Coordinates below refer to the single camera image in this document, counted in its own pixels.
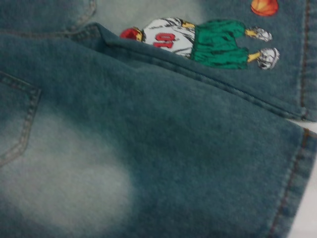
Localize blue denim shorts with cartoon print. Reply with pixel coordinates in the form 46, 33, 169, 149
0, 0, 317, 238

